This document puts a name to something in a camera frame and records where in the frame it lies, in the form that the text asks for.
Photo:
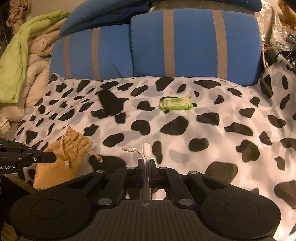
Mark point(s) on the beige quilt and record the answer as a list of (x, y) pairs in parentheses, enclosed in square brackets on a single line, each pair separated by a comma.
[(37, 78)]

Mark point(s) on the white cable adapter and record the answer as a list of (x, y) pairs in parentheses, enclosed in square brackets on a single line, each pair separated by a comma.
[(145, 154)]

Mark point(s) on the clutter pile with plastic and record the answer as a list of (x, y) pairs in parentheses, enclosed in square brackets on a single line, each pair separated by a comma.
[(276, 38)]

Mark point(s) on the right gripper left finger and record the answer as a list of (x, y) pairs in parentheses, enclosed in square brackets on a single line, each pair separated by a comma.
[(120, 182)]

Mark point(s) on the green wet wipes pack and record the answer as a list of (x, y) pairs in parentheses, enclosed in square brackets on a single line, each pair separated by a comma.
[(176, 103)]

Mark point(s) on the left blue striped cushion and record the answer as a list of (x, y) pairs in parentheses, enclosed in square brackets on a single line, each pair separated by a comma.
[(97, 54)]

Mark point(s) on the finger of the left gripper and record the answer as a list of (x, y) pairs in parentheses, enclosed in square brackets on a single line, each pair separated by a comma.
[(43, 157)]

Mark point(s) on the dark blue pillow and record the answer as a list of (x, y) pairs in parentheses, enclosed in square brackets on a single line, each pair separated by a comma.
[(138, 9)]

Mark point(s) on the blue striped cushion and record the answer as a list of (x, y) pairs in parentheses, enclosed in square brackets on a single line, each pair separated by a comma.
[(97, 54), (236, 61)]

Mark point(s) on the cow print blanket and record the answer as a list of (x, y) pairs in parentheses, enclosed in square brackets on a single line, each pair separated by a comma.
[(244, 136)]

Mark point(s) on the tan drawstring pouch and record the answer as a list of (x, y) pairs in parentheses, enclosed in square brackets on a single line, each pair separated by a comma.
[(70, 151)]

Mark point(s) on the black foam sponge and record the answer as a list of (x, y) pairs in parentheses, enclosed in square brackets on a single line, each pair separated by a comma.
[(110, 102)]

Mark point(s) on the right blue striped cushion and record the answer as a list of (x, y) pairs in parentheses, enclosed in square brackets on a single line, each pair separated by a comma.
[(236, 61)]

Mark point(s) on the brown plush toy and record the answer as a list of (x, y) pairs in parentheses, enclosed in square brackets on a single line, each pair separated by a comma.
[(288, 15)]

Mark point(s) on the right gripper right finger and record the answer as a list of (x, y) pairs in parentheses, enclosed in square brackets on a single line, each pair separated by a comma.
[(171, 181)]

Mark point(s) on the green blanket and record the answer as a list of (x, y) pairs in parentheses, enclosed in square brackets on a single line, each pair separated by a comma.
[(14, 59)]

